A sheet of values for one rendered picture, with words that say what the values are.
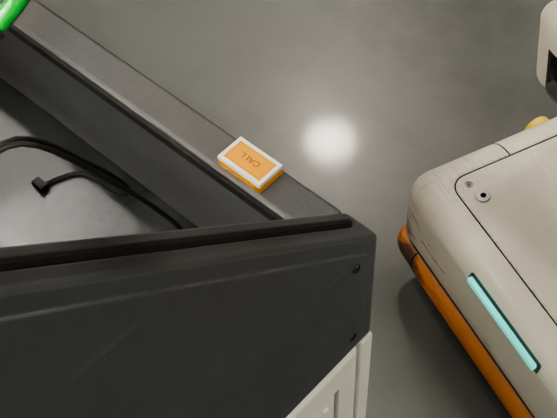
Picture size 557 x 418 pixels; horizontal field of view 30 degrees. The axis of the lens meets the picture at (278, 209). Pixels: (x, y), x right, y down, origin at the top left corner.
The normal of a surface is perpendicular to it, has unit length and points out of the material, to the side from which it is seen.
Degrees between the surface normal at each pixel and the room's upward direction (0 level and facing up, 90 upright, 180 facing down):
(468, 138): 0
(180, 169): 90
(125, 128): 90
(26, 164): 0
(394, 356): 0
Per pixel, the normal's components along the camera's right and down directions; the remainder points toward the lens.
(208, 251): 0.43, -0.85
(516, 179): -0.03, -0.59
